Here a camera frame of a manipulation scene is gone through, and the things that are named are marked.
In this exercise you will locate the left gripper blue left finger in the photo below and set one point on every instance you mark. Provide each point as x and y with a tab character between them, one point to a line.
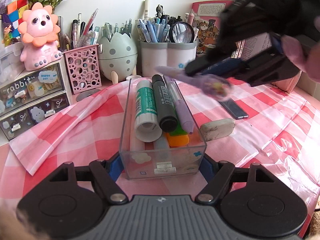
104	176

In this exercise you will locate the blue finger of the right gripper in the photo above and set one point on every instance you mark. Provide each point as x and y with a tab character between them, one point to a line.
223	67

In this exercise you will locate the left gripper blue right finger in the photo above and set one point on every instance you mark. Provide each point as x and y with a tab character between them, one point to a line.
218	177

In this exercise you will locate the white purple novelty pen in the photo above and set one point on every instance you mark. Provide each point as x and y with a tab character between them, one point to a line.
214	86

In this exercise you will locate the dark grey case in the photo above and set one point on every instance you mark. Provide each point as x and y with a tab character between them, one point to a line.
234	109

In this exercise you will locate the pink highlighter pen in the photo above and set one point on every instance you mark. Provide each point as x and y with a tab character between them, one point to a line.
135	144

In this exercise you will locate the orange highlighter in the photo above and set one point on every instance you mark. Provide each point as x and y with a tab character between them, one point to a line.
177	140

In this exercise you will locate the green highlighter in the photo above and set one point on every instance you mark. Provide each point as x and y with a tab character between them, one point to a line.
181	129

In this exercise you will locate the green white glue stick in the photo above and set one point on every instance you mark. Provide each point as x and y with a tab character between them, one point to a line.
147	128

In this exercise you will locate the light blue highlighter pen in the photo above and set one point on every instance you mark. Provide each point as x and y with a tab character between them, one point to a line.
161	147

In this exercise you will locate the purple mechanical pencil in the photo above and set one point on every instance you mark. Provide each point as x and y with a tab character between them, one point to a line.
184	116

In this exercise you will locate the clear acrylic organizer box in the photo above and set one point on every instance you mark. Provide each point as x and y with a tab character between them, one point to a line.
148	152

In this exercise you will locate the black grey marker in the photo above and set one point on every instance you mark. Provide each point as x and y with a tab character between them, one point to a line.
166	115

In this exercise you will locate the gloved right hand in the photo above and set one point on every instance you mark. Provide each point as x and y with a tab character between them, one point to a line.
309	64

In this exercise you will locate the stack of paper books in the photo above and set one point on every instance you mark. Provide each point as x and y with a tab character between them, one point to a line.
250	47

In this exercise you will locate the white eraser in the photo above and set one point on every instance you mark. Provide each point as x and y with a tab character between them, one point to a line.
217	129

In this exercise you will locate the pink spine comic book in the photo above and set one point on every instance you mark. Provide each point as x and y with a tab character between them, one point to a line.
207	21

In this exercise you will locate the black magnifying glass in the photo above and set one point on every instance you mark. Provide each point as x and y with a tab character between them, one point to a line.
181	32

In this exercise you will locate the pink checkered tablecloth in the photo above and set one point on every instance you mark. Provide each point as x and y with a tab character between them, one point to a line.
274	187

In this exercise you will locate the pink pencil case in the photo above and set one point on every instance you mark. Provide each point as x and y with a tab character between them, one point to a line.
288	85

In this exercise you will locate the grey white flower pen holder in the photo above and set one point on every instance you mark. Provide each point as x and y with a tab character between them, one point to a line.
175	55

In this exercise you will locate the white tape roll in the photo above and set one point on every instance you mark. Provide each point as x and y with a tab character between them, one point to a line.
132	77

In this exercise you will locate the white mini drawer unit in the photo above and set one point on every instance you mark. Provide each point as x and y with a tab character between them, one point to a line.
28	98

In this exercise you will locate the green egg pen holder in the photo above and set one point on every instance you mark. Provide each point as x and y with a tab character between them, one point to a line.
117	57

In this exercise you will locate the pink perforated pen holder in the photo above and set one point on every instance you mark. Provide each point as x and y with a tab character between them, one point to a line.
83	68

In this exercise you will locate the pink lion toy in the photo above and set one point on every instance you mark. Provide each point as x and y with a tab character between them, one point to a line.
39	33

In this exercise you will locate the colourful rubik cube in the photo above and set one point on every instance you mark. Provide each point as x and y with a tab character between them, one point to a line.
11	17

